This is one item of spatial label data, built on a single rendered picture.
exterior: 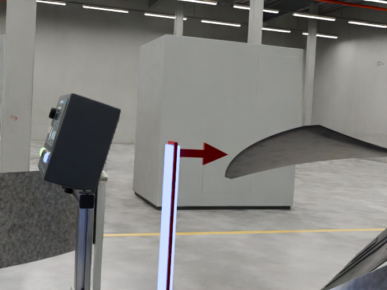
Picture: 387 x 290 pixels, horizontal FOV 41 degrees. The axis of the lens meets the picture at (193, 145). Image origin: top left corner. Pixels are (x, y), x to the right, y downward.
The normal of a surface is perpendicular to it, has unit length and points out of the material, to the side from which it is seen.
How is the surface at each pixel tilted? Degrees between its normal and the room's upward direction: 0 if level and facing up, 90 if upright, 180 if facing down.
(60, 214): 90
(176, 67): 90
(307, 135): 163
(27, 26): 90
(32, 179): 90
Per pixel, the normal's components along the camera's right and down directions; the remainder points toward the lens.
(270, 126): 0.32, 0.07
